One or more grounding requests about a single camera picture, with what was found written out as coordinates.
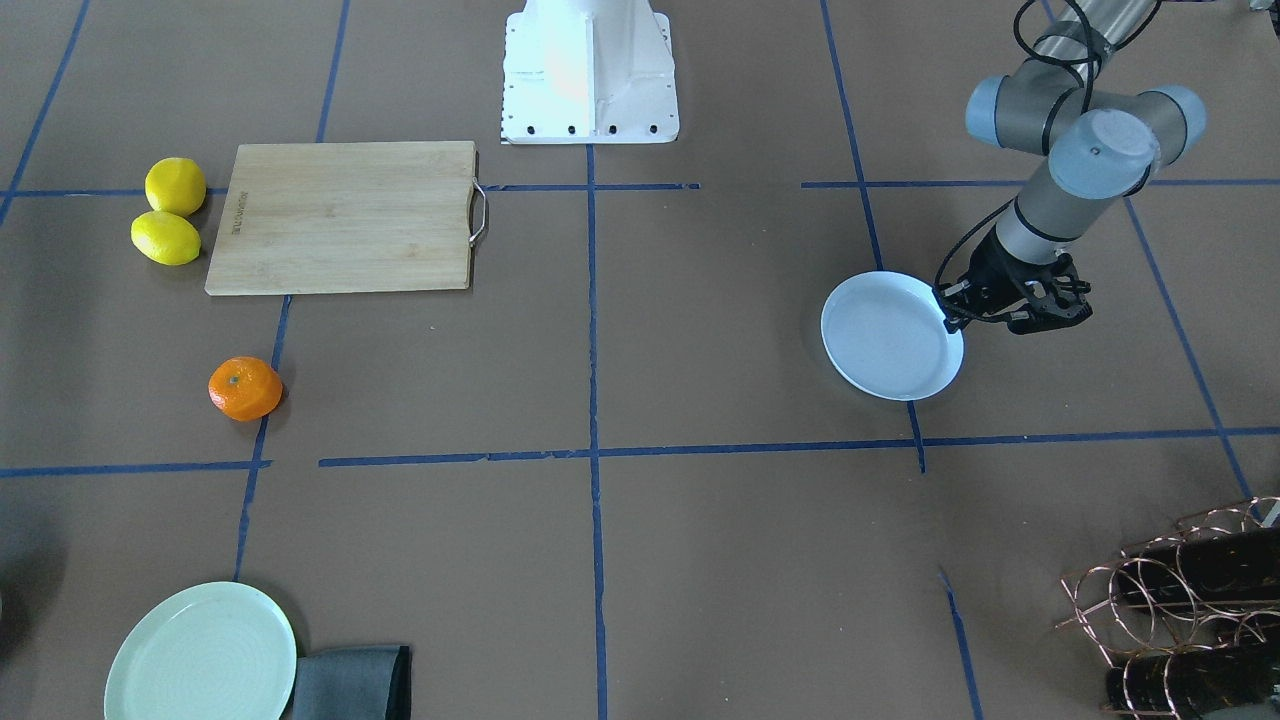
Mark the orange mandarin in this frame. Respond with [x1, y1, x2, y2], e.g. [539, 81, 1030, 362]
[207, 356, 285, 421]

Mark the light blue plate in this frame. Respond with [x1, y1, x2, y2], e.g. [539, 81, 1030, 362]
[820, 272, 965, 402]

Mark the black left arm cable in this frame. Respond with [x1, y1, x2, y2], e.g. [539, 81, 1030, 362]
[932, 0, 1111, 290]

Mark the lower yellow lemon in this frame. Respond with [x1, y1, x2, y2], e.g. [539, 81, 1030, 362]
[131, 210, 202, 266]

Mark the dark grey folded cloth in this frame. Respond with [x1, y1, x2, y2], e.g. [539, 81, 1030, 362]
[291, 644, 413, 719]

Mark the wooden cutting board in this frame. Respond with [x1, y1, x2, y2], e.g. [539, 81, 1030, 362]
[205, 140, 488, 297]

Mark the dark green wine bottle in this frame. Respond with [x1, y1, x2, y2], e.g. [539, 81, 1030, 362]
[1105, 643, 1279, 719]

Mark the copper wire bottle rack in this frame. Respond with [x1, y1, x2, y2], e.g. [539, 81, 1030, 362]
[1059, 496, 1277, 719]

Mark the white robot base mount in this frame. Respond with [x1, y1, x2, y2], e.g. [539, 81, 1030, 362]
[500, 1, 681, 145]

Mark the yellow lemon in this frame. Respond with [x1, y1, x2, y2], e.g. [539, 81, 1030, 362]
[143, 158, 207, 217]
[131, 210, 202, 266]

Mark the light green plate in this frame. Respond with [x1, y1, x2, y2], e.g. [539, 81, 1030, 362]
[102, 582, 298, 719]

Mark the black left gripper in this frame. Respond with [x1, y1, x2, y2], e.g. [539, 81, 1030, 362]
[934, 229, 1093, 334]

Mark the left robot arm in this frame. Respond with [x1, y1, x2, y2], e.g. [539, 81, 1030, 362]
[932, 1, 1207, 334]

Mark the upper yellow lemon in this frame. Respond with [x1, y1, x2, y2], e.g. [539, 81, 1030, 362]
[143, 158, 207, 217]

